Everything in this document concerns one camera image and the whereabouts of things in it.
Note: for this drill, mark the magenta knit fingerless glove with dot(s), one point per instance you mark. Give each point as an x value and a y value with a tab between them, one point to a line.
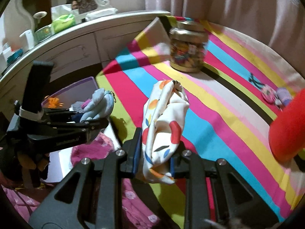
98	149

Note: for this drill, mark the fruit print white cloth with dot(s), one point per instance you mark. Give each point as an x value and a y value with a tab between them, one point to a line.
164	117

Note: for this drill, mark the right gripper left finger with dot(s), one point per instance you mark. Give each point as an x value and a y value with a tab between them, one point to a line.
61	208

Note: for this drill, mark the light blue fuzzy glove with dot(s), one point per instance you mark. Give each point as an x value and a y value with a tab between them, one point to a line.
100	106

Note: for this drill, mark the grey drawstring pouch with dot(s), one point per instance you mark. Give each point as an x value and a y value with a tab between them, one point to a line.
267	92

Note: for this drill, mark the grey striped sock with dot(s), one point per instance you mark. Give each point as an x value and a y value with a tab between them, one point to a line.
77	107

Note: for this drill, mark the beige curtain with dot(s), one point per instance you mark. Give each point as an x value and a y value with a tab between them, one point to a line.
278	24

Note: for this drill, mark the purple white storage box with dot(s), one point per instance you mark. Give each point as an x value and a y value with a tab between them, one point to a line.
79	91

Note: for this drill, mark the green round box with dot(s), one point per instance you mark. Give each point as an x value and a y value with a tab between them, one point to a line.
43	33

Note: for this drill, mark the striped colourful tablecloth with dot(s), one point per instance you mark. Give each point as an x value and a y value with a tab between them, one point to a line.
228	117

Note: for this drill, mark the ornate white mirror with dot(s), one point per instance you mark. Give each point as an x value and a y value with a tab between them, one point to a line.
38	13

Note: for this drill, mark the orange mesh sponge bag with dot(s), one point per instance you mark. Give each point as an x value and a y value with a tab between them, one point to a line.
53	102

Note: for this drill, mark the green tissue pack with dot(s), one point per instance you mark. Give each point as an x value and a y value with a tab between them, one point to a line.
62	17

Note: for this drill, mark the white dresser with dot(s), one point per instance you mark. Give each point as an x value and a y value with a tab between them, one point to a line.
89	43

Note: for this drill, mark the red plastic pitcher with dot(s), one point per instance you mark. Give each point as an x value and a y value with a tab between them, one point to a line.
286	132

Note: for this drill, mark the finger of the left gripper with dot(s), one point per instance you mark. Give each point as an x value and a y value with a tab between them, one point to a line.
88	126
61	115

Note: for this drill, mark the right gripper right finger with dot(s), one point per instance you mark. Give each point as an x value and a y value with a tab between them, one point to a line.
216	191

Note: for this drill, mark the phone on left gripper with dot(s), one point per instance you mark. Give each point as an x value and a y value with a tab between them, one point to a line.
37	81

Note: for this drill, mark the white small dispenser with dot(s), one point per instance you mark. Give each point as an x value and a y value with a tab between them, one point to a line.
27	40

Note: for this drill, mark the metal lidded snack jar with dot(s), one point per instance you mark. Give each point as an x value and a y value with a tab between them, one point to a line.
188	46

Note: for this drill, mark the purple patterned knit mitten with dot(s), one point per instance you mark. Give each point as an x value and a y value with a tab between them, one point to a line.
283	97

